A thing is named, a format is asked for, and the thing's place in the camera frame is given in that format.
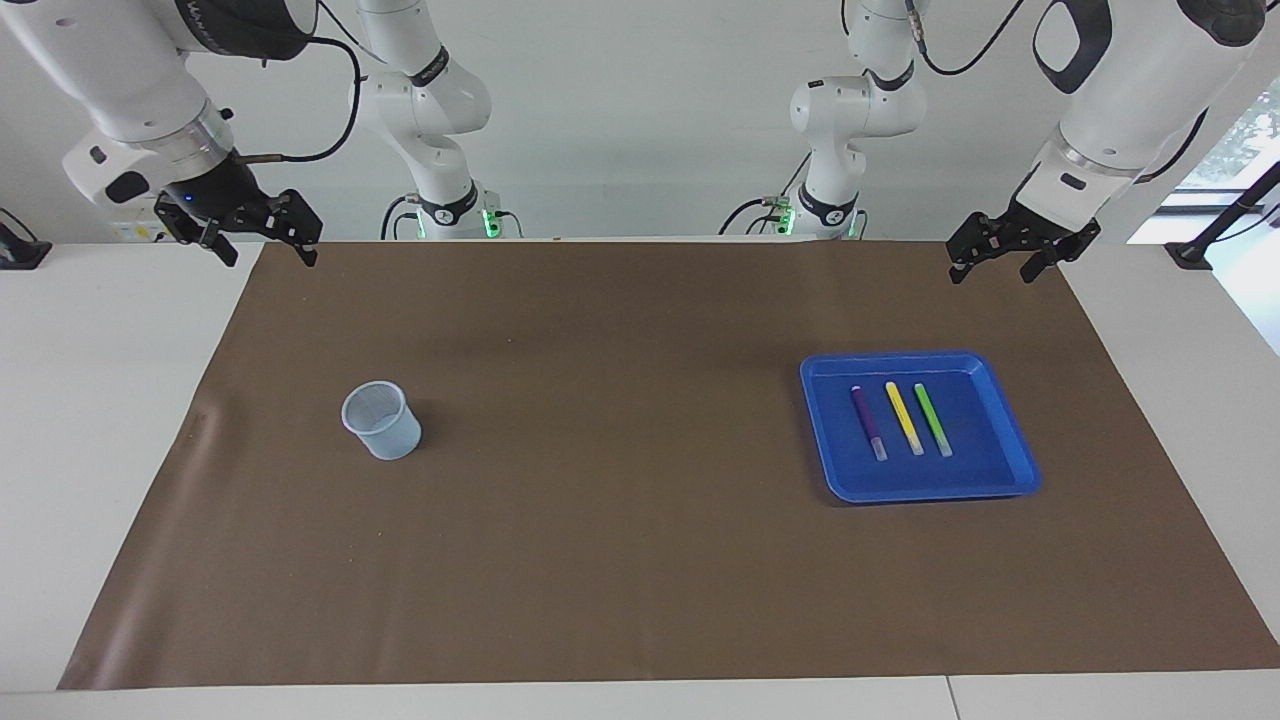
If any green marker pen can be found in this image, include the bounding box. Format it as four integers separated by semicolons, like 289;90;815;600
913;382;954;459

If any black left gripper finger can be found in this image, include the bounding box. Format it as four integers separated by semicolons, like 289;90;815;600
1019;243;1067;284
947;212;994;286

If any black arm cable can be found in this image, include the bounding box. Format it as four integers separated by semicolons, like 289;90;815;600
235;35;362;166
903;0;1031;77

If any purple marker pen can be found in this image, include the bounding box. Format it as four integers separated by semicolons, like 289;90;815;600
850;385;889;463

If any black right base cable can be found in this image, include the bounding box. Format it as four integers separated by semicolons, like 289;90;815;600
379;193;423;241

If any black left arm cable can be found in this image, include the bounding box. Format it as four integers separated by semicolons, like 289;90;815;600
903;0;1031;77

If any black left base cable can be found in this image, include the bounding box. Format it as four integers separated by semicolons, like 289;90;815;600
720;150;811;237

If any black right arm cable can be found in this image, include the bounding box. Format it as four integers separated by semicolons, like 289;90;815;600
235;35;362;166

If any translucent plastic cup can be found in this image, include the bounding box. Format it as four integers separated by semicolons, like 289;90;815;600
341;380;423;462

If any window with greenery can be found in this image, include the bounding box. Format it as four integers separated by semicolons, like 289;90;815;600
1128;75;1280;246

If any yellow marker pen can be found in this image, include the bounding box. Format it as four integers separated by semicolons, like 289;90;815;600
885;381;926;457

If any black table mount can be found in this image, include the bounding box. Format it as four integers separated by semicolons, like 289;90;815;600
0;207;53;270

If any brown paper table mat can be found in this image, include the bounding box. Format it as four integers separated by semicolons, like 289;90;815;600
57;238;1280;691

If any blue plastic tray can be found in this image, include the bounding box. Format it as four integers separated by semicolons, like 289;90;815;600
799;350;1042;504

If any black base cable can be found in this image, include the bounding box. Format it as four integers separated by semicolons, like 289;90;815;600
720;150;811;237
379;193;423;241

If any black clamp stand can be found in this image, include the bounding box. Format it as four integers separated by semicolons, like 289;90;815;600
1165;160;1280;271

